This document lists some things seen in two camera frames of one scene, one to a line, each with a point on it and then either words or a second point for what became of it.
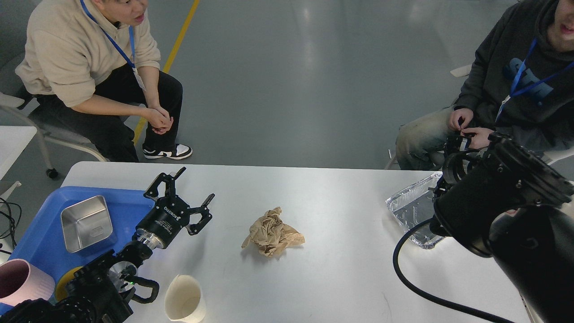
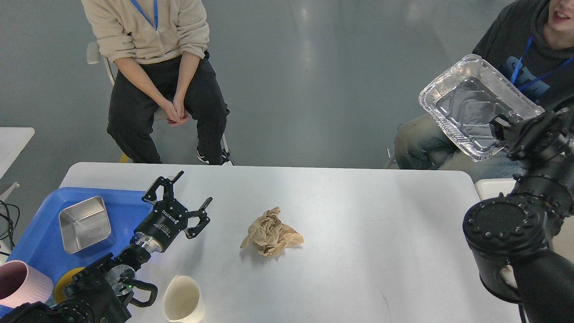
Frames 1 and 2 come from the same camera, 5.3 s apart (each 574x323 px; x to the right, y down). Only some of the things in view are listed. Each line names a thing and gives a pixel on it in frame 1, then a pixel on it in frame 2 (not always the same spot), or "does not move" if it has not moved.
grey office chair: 9,97 to 93,54
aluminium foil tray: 415,205 to 467,97
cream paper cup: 183,301 does not move
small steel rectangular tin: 85,223 does not move
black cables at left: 15,210 does not move
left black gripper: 171,212 does not move
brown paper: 271,236 does not move
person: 89,65 to 159,48
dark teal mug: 61,291 does not move
